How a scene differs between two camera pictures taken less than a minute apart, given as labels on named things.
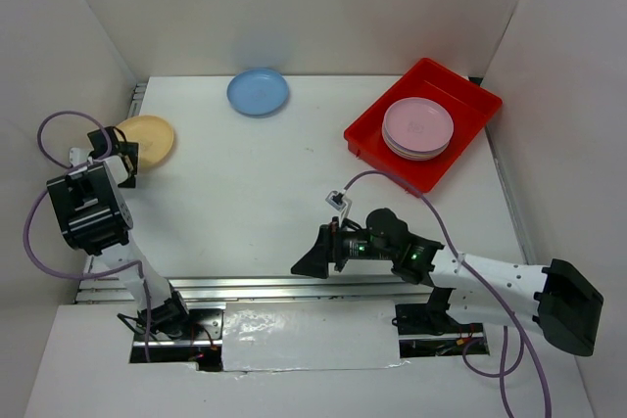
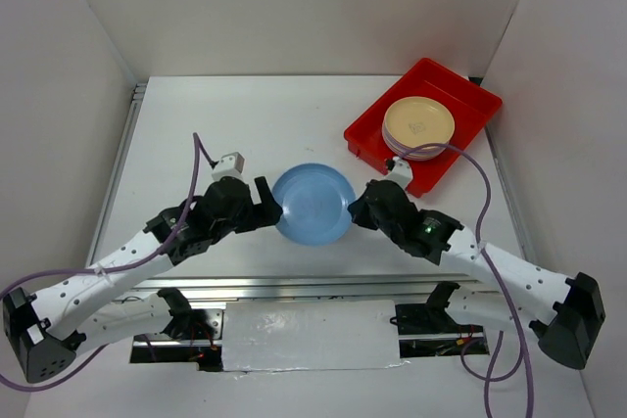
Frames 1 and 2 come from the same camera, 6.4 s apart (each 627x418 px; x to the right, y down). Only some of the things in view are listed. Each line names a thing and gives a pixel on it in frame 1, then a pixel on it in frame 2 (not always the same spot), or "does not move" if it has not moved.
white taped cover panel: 304,335 does not move
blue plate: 258,92 to 314,199
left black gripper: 130,150 to 265,213
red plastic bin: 418,129 does not move
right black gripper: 315,261 to 360,214
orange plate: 154,135 to 418,120
